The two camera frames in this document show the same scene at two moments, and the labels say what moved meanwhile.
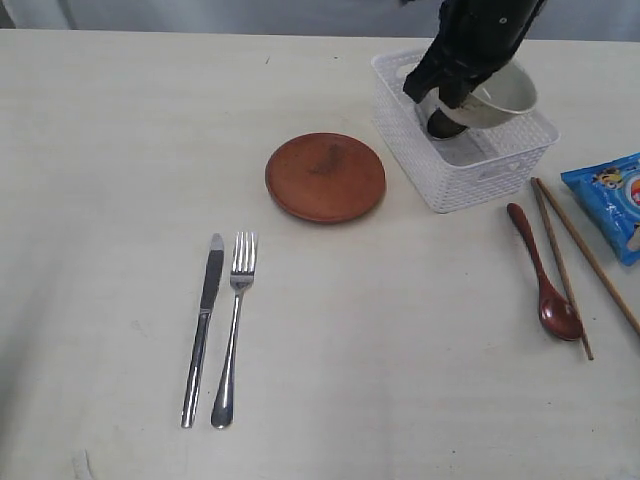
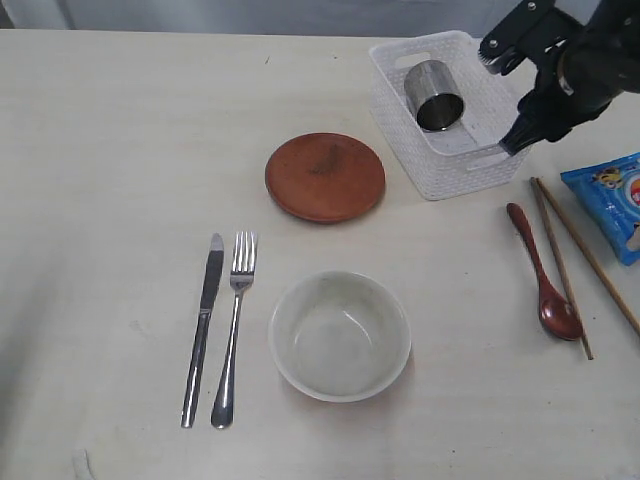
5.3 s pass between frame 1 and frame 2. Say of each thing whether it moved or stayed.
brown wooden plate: stayed
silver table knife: stayed
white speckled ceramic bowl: moved
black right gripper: moved
